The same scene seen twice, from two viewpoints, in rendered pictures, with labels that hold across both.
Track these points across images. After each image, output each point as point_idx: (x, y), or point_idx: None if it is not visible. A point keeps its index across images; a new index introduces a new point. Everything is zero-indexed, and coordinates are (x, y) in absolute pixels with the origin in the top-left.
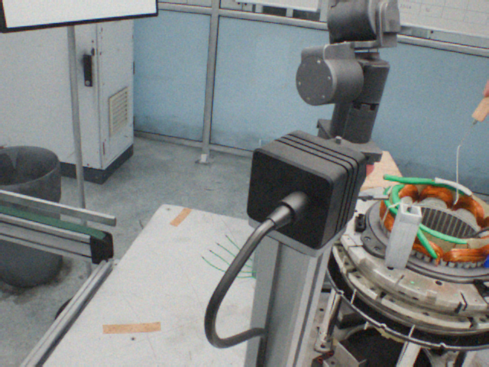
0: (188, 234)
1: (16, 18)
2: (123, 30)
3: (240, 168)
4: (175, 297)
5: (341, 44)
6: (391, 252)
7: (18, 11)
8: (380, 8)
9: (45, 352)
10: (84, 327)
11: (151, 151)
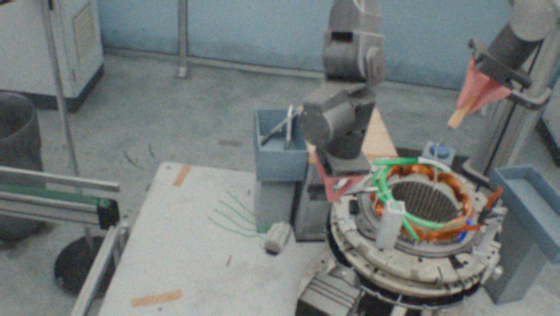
0: (192, 194)
1: None
2: None
3: (221, 80)
4: (190, 262)
5: (336, 94)
6: (381, 239)
7: None
8: (369, 57)
9: None
10: (114, 304)
11: (124, 67)
